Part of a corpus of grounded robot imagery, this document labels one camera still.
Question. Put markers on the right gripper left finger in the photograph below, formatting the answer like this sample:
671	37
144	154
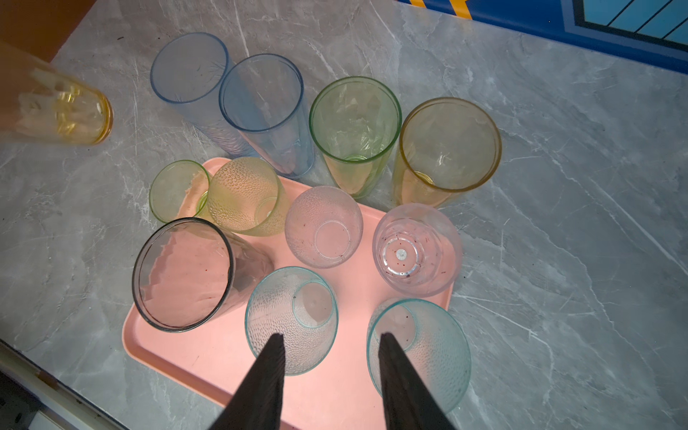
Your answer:
257	403

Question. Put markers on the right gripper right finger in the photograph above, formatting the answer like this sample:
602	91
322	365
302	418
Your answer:
407	402

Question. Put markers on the teal glass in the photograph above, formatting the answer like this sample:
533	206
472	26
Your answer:
433	342
300	305

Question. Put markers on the grey smoky tall glass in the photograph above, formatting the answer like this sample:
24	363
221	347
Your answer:
190	272

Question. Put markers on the clear round glass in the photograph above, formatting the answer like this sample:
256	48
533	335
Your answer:
417	250

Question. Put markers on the clear short glass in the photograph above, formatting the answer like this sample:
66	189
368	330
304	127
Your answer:
324	227

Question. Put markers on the peach short glass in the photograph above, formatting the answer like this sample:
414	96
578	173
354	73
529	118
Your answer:
247	197

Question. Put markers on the green short glass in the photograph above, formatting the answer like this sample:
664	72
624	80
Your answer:
180	190

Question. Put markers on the yellow tall glass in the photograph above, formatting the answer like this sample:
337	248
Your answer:
41	105

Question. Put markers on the pink plastic tray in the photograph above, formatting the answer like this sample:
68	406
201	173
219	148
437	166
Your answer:
337	394

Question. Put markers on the amber tall glass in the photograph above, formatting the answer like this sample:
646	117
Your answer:
448	146

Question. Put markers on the green tall glass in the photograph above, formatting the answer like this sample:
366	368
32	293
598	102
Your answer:
355	122

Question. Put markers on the blue smooth tall glass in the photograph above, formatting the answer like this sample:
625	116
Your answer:
263	97

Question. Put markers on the blue textured tall glass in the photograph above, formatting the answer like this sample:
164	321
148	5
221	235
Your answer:
187	74

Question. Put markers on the aluminium front rail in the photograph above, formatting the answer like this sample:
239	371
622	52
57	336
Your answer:
31	398

